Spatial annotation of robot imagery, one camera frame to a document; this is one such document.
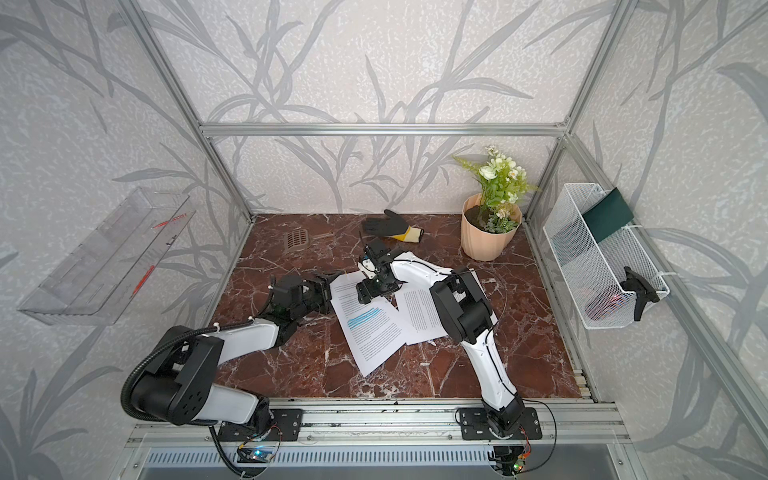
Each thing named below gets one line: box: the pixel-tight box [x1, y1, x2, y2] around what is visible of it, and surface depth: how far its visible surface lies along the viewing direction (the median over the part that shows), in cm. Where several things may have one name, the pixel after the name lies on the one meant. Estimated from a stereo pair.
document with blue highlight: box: [330, 271, 407, 377], surface depth 91 cm
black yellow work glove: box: [362, 209, 424, 243], surface depth 117 cm
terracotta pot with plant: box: [453, 146, 538, 262], surface depth 96 cm
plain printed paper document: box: [395, 281, 450, 346], surface depth 93 cm
